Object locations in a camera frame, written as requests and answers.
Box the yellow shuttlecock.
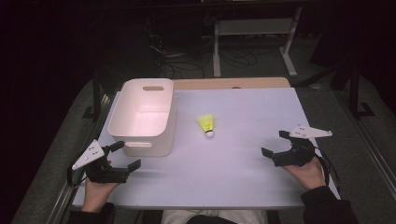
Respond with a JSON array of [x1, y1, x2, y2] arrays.
[[197, 113, 216, 138]]

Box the right hand-held gripper cable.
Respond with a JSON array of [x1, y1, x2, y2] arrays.
[[313, 145, 342, 191]]

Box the person's lap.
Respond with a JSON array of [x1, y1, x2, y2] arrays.
[[161, 209, 269, 224]]

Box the left hand-held gripper cable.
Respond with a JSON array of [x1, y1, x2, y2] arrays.
[[66, 155, 89, 189]]

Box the black metal stand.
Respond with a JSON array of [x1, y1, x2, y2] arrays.
[[347, 62, 376, 119], [81, 70, 105, 123]]

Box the wooden table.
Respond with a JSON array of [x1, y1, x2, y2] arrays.
[[172, 77, 291, 91]]

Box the hand-held gripper cable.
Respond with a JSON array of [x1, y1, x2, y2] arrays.
[[313, 145, 342, 191], [66, 155, 89, 189]]

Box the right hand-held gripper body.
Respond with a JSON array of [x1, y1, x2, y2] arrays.
[[272, 124, 333, 167]]

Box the white table cover board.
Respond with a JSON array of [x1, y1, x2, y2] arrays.
[[72, 87, 341, 210]]

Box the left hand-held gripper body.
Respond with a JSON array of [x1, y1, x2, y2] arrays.
[[72, 139, 131, 185]]

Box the white plastic storage bin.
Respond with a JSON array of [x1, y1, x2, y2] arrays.
[[107, 77, 177, 158]]

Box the white metal table frame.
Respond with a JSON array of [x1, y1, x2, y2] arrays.
[[212, 6, 304, 78]]

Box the person's left hand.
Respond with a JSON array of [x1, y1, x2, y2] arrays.
[[81, 160, 121, 214]]

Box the person's right hand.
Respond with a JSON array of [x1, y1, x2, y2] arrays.
[[281, 157, 327, 191]]

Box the black floor cables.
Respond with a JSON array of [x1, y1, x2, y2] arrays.
[[145, 15, 260, 79]]

